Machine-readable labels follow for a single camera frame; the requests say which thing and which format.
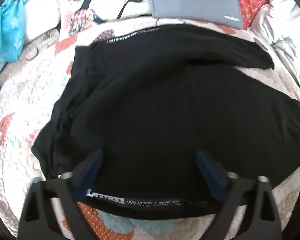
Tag white crumpled cloth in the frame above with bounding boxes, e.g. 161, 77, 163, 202
250, 0, 300, 98

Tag heart patterned quilt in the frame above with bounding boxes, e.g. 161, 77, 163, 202
0, 17, 300, 240

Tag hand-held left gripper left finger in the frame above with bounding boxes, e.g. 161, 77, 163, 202
18, 149, 104, 240

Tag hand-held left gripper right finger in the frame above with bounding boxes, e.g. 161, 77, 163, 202
195, 149, 283, 240

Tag turquoise star cloth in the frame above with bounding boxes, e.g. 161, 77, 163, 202
0, 0, 44, 63

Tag dark hair tie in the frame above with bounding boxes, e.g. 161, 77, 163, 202
25, 47, 39, 61

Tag plain white pillow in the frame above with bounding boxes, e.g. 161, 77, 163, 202
22, 0, 62, 43

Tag grey laptop sleeve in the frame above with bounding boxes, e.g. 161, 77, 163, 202
148, 0, 242, 29

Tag white printed pillow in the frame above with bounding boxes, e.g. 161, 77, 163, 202
60, 0, 153, 37

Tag black pants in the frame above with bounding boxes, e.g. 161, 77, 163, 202
31, 24, 300, 218

